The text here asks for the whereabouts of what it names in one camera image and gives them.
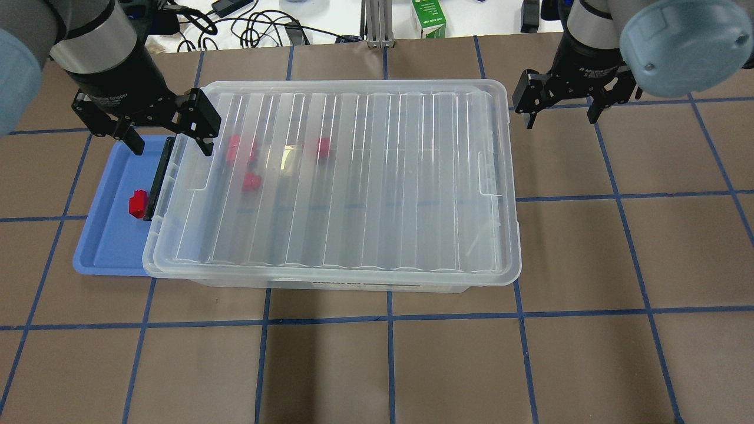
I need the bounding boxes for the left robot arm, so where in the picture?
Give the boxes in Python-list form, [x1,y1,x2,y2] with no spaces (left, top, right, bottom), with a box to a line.
[1,1,221,156]

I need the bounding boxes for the clear plastic storage box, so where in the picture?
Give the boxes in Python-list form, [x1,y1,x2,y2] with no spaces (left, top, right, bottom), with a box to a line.
[142,85,513,294]

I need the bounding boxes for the green white carton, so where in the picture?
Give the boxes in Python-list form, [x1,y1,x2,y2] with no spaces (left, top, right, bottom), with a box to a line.
[410,0,448,39]

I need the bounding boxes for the blue plastic tray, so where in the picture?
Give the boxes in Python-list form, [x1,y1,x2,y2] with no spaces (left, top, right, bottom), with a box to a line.
[72,135,167,277]

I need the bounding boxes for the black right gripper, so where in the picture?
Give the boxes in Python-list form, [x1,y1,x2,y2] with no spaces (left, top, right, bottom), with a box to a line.
[512,35,643,130]

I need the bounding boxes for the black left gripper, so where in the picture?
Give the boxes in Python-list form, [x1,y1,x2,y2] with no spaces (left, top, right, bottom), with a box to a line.
[72,41,221,157]

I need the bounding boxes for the aluminium frame post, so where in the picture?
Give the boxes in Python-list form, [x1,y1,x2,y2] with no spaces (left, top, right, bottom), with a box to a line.
[361,0,394,48]

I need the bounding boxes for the clear plastic box lid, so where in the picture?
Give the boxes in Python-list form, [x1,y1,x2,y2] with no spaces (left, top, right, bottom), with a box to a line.
[143,79,523,287]

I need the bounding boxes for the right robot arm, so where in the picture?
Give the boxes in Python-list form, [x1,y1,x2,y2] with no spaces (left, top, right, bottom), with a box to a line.
[512,1,752,128]

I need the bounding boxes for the red block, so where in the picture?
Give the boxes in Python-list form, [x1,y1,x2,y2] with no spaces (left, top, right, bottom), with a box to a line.
[224,145,257,165]
[229,134,258,150]
[242,171,262,193]
[128,190,149,220]
[316,137,330,160]

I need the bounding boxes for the black power adapter cable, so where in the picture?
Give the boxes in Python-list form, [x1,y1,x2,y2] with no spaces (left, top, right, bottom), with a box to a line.
[171,0,348,52]

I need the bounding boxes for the black box latch handle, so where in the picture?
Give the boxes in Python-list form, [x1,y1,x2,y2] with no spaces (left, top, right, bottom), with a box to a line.
[143,137,176,221]

